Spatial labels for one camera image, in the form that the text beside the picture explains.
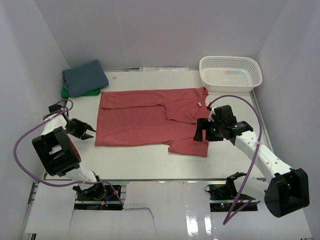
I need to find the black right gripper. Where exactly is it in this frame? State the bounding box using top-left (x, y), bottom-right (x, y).
top-left (193, 118), bottom-right (224, 142)

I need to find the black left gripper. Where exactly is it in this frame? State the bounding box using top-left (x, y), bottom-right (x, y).
top-left (64, 117), bottom-right (95, 141)

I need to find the red t shirt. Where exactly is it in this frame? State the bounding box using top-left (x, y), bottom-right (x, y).
top-left (95, 87), bottom-right (209, 157)

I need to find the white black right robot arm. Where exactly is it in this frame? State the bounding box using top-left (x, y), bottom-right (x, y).
top-left (193, 105), bottom-right (310, 218)

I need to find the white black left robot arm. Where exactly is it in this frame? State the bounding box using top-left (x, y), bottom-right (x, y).
top-left (32, 104), bottom-right (106, 200)

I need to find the folded green t shirt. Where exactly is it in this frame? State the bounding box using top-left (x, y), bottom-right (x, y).
top-left (61, 88), bottom-right (101, 99)

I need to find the folded blue t shirt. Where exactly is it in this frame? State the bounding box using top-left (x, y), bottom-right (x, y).
top-left (62, 60), bottom-right (109, 94)

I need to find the white perforated plastic basket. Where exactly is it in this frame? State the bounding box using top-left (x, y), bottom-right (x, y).
top-left (199, 56), bottom-right (263, 93)

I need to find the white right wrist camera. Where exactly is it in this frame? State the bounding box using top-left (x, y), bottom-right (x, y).
top-left (206, 102), bottom-right (218, 122)

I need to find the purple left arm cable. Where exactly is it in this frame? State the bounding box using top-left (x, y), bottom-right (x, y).
top-left (12, 99), bottom-right (125, 206)

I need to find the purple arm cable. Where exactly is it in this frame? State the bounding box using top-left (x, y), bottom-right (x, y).
top-left (12, 99), bottom-right (125, 206)
top-left (206, 94), bottom-right (263, 225)

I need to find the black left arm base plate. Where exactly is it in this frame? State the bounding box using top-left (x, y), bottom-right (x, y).
top-left (74, 184), bottom-right (123, 211)

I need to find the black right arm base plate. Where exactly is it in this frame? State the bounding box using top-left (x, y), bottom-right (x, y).
top-left (204, 184), bottom-right (258, 213)

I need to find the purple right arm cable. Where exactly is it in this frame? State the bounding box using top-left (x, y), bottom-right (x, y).
top-left (206, 94), bottom-right (263, 225)

